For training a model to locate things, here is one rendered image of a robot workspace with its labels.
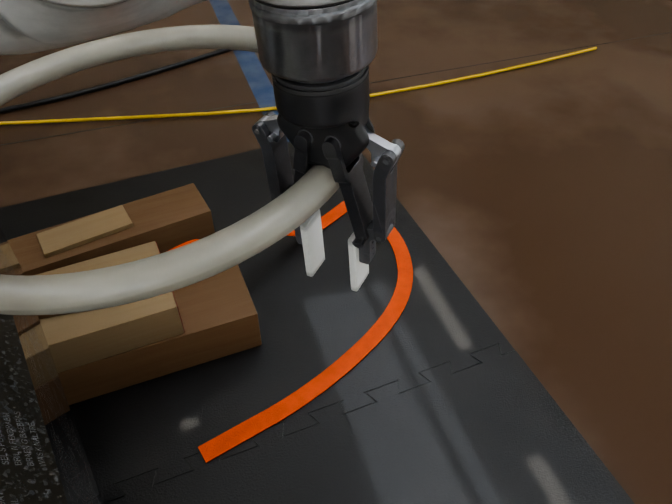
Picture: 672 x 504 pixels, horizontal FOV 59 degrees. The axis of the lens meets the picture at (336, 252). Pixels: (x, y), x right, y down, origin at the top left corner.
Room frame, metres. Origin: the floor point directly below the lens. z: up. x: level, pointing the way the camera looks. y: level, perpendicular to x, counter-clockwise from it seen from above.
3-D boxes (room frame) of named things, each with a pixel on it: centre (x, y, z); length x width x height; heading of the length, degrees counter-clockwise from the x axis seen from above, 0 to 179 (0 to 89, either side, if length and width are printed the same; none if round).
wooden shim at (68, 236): (1.27, 0.73, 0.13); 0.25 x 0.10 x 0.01; 122
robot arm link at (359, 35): (0.42, 0.01, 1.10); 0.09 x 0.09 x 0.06
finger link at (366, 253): (0.40, -0.04, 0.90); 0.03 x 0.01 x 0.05; 63
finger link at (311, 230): (0.44, 0.02, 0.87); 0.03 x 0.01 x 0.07; 153
